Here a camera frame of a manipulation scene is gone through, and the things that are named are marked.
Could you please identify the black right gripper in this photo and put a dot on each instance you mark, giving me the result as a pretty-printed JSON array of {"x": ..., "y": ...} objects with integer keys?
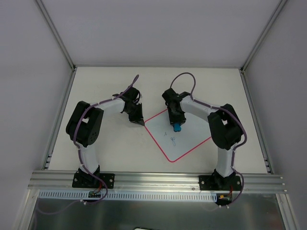
[{"x": 177, "y": 120}]

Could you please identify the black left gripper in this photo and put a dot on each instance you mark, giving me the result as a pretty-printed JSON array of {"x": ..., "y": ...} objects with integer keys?
[{"x": 135, "y": 116}]

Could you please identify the blue whiteboard eraser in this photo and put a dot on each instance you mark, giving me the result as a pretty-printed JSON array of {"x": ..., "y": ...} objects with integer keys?
[{"x": 177, "y": 127}]

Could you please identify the pink framed whiteboard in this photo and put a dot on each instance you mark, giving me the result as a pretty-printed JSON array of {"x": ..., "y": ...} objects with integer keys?
[{"x": 176, "y": 144}]

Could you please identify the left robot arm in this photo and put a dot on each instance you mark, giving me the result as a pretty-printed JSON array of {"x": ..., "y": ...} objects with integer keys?
[{"x": 83, "y": 129}]

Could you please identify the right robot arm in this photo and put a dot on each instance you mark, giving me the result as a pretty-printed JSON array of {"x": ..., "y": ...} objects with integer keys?
[{"x": 225, "y": 128}]

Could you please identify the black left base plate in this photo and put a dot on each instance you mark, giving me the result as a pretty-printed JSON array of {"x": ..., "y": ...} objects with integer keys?
[{"x": 84, "y": 180}]

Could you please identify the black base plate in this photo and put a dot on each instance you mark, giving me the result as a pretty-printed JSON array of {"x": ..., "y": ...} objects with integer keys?
[
  {"x": 84, "y": 180},
  {"x": 211, "y": 183}
]

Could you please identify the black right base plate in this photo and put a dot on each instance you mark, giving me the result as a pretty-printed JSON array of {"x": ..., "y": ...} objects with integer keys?
[{"x": 211, "y": 183}]

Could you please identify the left aluminium frame post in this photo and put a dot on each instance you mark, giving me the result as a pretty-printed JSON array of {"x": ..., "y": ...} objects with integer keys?
[{"x": 45, "y": 14}]

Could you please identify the aluminium frame post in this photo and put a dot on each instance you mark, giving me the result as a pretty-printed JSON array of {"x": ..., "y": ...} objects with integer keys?
[
  {"x": 45, "y": 14},
  {"x": 269, "y": 24}
]

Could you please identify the aluminium mounting rail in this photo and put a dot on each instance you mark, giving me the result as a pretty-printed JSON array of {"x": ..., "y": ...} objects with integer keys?
[{"x": 159, "y": 182}]

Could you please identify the white slotted cable duct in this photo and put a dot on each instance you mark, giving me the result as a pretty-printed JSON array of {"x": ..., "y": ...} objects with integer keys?
[{"x": 129, "y": 196}]

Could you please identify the right aluminium frame post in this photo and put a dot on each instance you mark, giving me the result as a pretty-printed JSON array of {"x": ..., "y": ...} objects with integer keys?
[{"x": 269, "y": 24}]

